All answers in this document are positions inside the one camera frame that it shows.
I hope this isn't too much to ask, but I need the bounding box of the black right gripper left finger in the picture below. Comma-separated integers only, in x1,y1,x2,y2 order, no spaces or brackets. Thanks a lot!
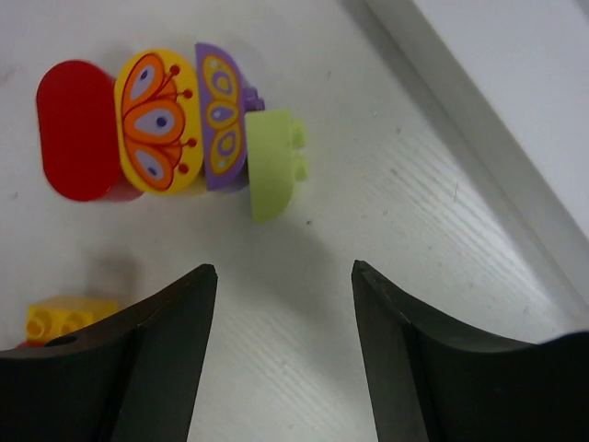
1,264,217,441

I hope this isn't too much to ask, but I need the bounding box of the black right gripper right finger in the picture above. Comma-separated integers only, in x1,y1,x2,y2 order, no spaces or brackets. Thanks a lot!
352,261,588,441

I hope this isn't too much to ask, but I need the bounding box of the yellow small lego brick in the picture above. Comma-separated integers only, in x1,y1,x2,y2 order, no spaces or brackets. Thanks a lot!
25,296,120,346

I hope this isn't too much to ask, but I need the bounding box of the red rounded lego brick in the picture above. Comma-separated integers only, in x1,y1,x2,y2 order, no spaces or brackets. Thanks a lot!
36,60,142,203

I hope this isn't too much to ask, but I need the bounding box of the light green lego brick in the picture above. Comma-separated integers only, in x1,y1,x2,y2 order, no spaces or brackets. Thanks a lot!
246,109,308,223

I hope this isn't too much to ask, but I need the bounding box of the yellow butterfly lego brick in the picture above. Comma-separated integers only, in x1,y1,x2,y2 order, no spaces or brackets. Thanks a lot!
114,49,203,195

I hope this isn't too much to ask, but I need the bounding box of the purple butterfly lego brick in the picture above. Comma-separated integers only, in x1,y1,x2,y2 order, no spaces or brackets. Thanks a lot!
195,42,265,192

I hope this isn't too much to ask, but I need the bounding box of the white sorting tray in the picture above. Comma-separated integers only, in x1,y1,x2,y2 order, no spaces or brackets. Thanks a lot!
342,1,588,319

